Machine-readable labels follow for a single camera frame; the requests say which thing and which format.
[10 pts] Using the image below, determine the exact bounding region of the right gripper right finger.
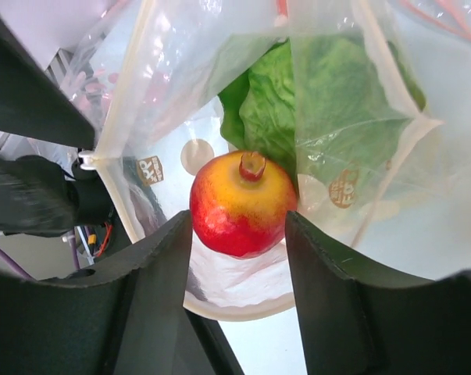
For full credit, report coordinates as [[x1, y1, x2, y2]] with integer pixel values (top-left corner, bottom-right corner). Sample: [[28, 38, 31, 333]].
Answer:
[[285, 212, 471, 374]]

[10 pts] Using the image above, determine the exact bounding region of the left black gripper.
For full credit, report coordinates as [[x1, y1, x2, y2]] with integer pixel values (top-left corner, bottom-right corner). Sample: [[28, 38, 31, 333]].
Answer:
[[0, 17, 114, 237]]

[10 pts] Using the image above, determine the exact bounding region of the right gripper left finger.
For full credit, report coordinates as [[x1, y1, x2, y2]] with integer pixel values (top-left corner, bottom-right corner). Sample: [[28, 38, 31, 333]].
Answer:
[[0, 211, 242, 374]]

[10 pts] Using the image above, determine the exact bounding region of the red pomegranate toy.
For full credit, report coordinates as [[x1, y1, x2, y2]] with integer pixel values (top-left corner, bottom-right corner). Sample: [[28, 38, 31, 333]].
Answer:
[[190, 151, 298, 258]]

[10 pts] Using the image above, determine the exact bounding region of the green lettuce toy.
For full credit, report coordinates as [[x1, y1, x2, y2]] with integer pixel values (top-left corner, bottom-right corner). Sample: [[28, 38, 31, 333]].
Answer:
[[219, 34, 408, 187]]

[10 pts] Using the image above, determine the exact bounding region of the white dotted zip bag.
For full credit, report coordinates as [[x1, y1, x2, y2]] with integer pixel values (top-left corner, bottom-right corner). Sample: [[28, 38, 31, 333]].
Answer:
[[66, 0, 471, 323]]

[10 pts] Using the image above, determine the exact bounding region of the pink dotted bag front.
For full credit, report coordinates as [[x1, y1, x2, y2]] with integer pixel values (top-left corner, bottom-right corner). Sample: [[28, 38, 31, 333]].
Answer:
[[60, 68, 119, 117]]

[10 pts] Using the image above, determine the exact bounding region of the orange zipper clear bag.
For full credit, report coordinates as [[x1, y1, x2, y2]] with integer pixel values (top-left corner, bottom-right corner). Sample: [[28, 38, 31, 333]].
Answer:
[[277, 1, 471, 45]]

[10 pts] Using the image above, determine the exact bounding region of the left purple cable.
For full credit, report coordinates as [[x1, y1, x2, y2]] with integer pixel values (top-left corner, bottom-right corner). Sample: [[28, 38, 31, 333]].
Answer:
[[0, 226, 84, 282]]

